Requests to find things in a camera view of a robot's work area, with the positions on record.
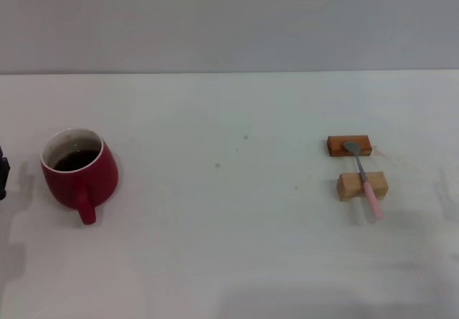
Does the red ceramic cup with coffee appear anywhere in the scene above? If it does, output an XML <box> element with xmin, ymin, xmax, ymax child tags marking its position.
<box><xmin>39</xmin><ymin>128</ymin><xmax>120</xmax><ymax>226</ymax></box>

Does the light wooden block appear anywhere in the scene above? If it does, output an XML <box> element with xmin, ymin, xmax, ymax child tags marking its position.
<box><xmin>336</xmin><ymin>171</ymin><xmax>389</xmax><ymax>202</ymax></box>

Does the pink-handled metal spoon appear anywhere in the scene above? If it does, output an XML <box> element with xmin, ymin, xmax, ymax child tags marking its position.
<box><xmin>343</xmin><ymin>141</ymin><xmax>384</xmax><ymax>219</ymax></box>

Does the dark brown wooden block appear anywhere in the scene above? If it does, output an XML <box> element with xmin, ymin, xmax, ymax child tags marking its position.
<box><xmin>327</xmin><ymin>135</ymin><xmax>372</xmax><ymax>158</ymax></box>

